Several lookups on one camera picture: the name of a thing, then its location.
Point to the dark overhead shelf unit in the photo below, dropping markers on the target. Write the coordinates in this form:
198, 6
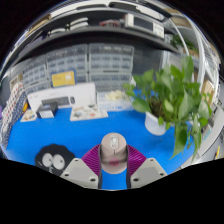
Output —
100, 31

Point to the small cartoon sticker sheet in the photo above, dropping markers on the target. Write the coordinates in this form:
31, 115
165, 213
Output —
28, 115

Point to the small black box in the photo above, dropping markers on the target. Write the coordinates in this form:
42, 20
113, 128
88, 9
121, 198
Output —
47, 111

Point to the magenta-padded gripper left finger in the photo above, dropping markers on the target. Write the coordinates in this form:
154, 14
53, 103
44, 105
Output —
83, 171

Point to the white metal rack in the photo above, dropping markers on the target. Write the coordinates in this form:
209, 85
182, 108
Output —
200, 53

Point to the green plant in white pot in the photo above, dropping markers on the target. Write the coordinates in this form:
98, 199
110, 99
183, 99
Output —
173, 96

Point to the white framed box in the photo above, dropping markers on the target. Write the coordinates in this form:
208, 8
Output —
16, 81

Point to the wide cartoon sticker sheet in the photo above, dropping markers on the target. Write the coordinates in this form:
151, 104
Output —
88, 113

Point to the white and blue tissue box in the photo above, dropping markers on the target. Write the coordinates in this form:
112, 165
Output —
113, 103

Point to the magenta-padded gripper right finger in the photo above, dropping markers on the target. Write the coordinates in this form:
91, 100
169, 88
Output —
145, 171

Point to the small orange object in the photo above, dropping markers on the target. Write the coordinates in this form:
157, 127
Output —
25, 107

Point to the yellow card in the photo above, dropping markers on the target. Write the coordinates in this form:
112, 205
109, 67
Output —
63, 79

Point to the long white keyboard box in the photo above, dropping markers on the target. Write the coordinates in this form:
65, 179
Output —
83, 91

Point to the black round googly-eyed mouse pad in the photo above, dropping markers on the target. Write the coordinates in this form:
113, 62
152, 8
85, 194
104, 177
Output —
45, 151

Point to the grey drawer organiser cabinet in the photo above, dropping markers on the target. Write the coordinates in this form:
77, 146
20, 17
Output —
35, 71
36, 87
66, 58
81, 77
111, 57
110, 80

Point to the pink computer mouse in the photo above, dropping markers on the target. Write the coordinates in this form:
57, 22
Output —
114, 150

